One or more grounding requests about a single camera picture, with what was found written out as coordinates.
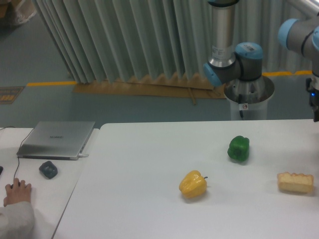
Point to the slice of bread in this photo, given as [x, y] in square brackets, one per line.
[297, 183]

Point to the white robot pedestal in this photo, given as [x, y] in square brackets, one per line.
[249, 99]

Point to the pale green folding curtain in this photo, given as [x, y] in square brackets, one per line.
[110, 39]

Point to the yellow bell pepper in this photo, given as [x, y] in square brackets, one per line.
[193, 185]

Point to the person's hand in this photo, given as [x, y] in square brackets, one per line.
[17, 194]

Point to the white sleeved forearm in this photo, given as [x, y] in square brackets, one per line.
[16, 221]

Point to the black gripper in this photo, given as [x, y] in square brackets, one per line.
[313, 98]

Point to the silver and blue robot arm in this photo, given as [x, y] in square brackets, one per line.
[239, 69]

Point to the brown cardboard sheet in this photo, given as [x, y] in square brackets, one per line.
[194, 88]

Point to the cardboard box with plastic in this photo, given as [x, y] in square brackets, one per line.
[16, 12]

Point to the white laptop plug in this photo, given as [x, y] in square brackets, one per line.
[82, 155]

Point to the green bell pepper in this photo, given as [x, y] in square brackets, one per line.
[239, 148]

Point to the silver closed laptop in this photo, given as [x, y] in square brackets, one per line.
[58, 140]

